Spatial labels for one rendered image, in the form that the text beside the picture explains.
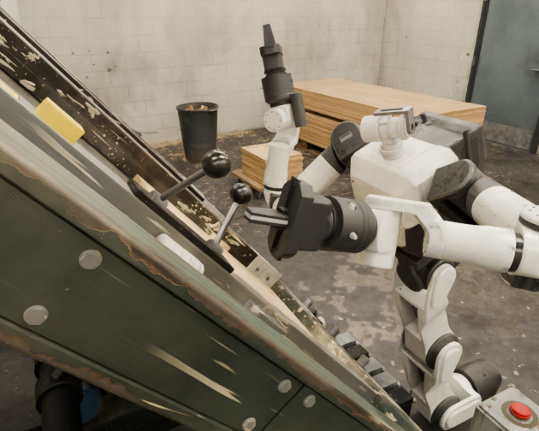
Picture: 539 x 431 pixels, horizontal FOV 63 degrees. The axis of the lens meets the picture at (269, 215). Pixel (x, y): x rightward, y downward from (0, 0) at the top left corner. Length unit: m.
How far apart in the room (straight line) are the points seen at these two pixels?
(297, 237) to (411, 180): 0.51
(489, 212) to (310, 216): 0.41
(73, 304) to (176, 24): 6.02
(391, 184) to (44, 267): 0.92
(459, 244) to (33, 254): 0.62
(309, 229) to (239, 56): 6.09
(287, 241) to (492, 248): 0.33
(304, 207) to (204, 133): 4.75
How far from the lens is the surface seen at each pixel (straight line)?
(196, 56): 6.41
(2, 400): 2.60
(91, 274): 0.33
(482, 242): 0.77
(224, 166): 0.55
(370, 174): 1.18
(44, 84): 1.03
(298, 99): 1.28
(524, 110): 6.70
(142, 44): 6.17
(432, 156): 1.15
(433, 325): 1.57
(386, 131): 1.13
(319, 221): 0.66
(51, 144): 0.55
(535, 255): 0.80
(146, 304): 0.36
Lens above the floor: 1.68
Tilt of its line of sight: 25 degrees down
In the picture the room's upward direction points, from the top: straight up
